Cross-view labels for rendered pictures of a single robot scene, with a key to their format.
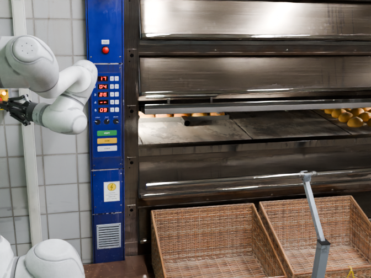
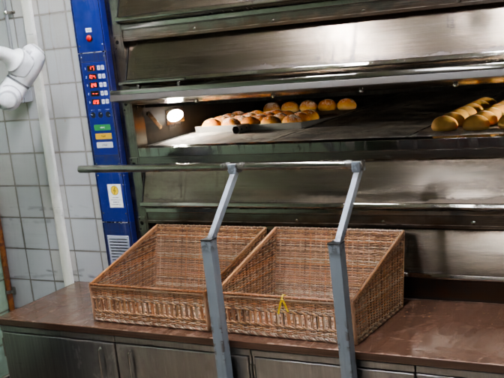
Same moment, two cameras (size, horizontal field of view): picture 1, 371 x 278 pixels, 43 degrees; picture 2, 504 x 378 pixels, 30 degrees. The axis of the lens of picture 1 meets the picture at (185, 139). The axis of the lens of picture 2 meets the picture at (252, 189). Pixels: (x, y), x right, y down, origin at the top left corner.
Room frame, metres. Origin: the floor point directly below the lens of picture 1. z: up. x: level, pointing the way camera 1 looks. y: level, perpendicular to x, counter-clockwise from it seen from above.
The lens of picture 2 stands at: (-0.35, -2.95, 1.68)
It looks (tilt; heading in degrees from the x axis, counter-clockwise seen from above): 10 degrees down; 46
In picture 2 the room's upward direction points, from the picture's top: 7 degrees counter-clockwise
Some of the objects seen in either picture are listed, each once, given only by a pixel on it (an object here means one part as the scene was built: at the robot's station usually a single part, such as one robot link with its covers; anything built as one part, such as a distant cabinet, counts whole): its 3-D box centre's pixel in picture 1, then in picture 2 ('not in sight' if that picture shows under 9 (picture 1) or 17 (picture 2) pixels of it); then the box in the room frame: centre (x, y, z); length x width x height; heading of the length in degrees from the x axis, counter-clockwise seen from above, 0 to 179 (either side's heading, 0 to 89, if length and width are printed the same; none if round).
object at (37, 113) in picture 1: (44, 115); not in sight; (1.70, 0.54, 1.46); 0.09 x 0.06 x 0.09; 150
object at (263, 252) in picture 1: (213, 254); (181, 273); (1.92, -0.16, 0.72); 0.56 x 0.49 x 0.28; 103
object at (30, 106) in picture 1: (31, 111); not in sight; (1.73, 0.60, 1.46); 0.09 x 0.07 x 0.08; 60
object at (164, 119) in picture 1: (176, 110); (266, 121); (2.72, 0.06, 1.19); 0.55 x 0.36 x 0.03; 104
